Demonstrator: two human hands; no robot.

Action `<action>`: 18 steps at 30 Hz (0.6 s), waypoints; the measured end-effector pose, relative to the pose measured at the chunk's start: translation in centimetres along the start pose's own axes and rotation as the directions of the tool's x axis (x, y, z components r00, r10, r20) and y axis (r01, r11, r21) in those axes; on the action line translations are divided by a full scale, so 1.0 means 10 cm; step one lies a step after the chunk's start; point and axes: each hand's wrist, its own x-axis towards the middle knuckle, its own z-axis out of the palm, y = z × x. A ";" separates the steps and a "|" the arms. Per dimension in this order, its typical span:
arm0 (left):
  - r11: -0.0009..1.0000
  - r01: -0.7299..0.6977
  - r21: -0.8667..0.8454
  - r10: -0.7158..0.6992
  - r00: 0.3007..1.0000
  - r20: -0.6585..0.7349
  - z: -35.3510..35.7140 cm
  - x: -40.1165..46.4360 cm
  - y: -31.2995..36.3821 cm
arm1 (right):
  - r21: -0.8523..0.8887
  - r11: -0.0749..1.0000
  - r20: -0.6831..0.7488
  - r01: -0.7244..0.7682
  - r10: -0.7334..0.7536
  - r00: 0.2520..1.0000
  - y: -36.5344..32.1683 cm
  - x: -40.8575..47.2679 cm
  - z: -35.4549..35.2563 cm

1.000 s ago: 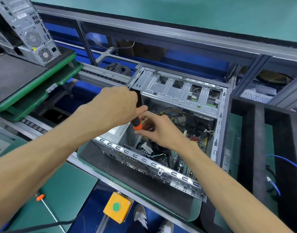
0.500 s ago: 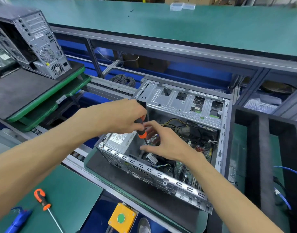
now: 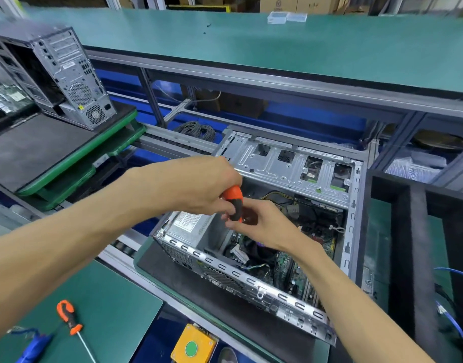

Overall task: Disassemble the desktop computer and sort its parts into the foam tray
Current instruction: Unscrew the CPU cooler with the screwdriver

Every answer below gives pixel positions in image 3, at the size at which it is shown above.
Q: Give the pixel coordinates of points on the person's left hand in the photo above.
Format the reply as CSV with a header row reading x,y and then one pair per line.
x,y
182,185

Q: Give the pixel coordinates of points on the person's right hand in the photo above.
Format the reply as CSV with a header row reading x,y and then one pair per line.
x,y
271,230

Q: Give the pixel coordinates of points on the person's left thumb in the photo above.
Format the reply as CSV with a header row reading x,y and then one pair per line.
x,y
216,207

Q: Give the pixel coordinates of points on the person's right thumb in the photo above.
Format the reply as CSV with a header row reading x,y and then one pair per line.
x,y
239,225

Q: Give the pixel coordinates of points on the person's left forearm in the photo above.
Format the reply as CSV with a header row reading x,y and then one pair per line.
x,y
57,245

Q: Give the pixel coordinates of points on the person's right forearm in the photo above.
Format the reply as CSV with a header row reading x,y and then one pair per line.
x,y
352,306

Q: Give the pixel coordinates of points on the silver power supply unit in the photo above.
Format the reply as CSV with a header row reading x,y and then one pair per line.
x,y
189,226

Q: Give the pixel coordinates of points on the green motherboard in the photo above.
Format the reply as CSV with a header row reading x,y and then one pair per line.
x,y
292,272

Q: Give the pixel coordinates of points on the open silver computer case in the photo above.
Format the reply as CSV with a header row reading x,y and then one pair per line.
x,y
292,170

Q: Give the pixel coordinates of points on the yellow button box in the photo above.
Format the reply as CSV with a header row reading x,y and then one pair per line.
x,y
193,345

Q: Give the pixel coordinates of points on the white plastic bag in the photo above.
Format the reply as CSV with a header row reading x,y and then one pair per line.
x,y
413,168

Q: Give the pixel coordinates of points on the clear plastic box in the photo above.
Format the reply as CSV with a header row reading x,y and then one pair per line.
x,y
297,16
277,17

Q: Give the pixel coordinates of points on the upright silver computer case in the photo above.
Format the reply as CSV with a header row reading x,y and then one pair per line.
x,y
65,67

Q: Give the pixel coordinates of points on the cardboard box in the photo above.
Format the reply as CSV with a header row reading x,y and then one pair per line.
x,y
297,3

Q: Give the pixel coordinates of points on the blue hand tool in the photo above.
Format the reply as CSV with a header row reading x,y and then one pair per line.
x,y
34,347

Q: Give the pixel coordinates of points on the green circuit board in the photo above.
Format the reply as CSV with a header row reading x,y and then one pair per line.
x,y
10,97

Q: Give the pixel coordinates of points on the grey metal conveyor frame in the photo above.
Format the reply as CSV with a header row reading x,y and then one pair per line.
x,y
254,83

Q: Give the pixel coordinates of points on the black foam frame tray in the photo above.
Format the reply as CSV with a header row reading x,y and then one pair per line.
x,y
413,260

